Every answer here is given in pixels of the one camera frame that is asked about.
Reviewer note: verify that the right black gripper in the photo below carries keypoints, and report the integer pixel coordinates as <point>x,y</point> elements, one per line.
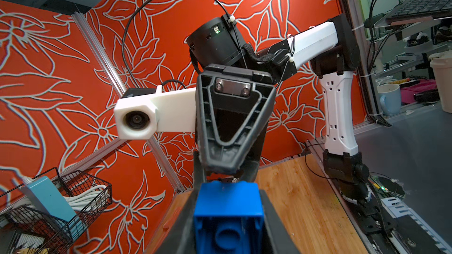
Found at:
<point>233,107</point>

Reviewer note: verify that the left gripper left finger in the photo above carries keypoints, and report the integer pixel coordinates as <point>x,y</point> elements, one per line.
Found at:
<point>178,226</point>

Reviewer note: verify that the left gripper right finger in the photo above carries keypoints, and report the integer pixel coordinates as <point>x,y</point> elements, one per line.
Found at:
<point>275,238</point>

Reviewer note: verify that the blue lego brick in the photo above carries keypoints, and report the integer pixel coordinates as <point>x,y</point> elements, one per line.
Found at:
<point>228,219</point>

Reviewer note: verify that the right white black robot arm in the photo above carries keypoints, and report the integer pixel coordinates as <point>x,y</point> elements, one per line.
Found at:
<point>330,48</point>

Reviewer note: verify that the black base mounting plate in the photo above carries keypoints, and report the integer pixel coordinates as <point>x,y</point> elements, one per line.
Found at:
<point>375,206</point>

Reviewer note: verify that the light blue box in basket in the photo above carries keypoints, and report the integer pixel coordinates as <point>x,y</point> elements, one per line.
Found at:
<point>47,199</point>

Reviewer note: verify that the white mug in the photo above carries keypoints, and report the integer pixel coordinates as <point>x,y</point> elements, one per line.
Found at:
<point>390,98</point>

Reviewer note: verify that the black keyboard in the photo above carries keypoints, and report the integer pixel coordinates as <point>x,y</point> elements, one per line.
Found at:
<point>412,11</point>

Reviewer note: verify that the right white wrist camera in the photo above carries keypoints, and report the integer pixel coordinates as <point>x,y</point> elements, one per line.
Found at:
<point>140,117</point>

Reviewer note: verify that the black wire wall basket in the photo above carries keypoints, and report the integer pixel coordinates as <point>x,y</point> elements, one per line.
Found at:
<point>24,229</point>

